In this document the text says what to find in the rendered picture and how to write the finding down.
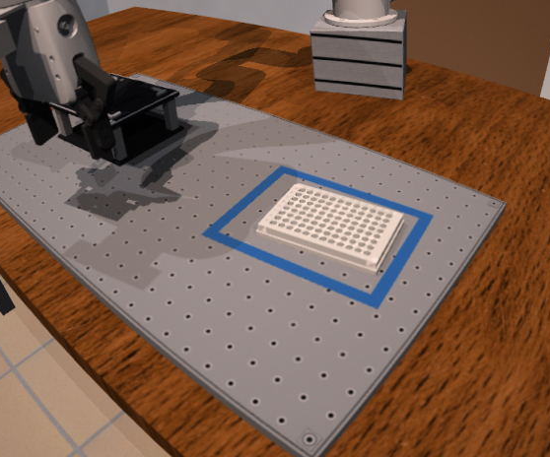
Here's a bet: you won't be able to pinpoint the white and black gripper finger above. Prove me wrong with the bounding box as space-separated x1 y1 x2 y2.
70 53 116 160
0 68 59 146

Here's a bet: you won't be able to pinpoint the blue rectangular tape outline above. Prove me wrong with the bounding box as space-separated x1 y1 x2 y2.
201 166 433 309

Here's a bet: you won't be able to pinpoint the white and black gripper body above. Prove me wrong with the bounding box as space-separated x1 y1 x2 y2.
0 0 102 105

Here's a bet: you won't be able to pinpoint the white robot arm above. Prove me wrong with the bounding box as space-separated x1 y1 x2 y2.
0 0 398 59

